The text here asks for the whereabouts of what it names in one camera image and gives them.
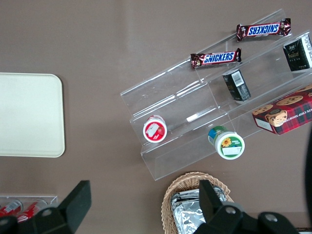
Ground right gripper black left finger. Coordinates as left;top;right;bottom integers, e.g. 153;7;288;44
0;180;93;234

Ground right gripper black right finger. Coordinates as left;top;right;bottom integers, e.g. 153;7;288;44
195;179;300;234

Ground light oval wicker basket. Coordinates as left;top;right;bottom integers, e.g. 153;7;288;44
161;171;235;234

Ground beige plastic tray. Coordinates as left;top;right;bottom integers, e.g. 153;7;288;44
0;73;66;158

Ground clear acrylic bottle rack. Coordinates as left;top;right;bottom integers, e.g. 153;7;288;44
0;194;59;234

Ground silver foil packet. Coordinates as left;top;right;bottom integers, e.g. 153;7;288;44
170;186;232;234

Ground green lid yogurt cup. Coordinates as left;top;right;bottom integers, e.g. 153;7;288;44
207;125;246;161

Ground red lid yogurt cup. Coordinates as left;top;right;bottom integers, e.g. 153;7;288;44
142;115;169;143

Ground clear acrylic step shelf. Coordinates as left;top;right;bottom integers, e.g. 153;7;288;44
119;41;235;181
198;9;312;137

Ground red tartan cookie box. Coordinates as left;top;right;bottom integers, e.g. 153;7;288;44
251;84;312;136

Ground small black carton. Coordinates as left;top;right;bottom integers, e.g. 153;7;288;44
282;34;312;73
222;69;252;102

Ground Snickers chocolate bar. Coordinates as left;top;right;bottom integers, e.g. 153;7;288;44
190;47;243;70
236;17;292;42

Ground blurred black cable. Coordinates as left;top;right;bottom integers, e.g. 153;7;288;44
301;125;312;216

